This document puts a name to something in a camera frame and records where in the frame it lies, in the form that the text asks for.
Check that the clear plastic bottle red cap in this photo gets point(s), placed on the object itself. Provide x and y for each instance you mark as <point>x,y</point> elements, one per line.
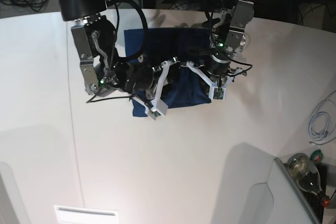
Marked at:
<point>306,175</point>

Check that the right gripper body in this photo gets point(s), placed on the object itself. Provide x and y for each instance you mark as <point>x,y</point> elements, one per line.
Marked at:
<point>133,77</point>

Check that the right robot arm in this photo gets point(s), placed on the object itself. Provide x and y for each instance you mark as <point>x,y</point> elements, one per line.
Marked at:
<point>103,70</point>

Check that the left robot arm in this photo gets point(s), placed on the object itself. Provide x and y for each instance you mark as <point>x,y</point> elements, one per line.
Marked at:
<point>226,23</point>

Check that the dark blue t-shirt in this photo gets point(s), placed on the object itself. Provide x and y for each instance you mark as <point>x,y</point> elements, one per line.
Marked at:
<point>184,88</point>

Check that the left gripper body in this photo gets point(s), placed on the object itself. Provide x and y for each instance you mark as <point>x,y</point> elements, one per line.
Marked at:
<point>213,64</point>

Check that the green tape roll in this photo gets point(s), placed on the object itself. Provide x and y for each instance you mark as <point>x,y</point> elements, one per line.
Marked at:
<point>317,156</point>

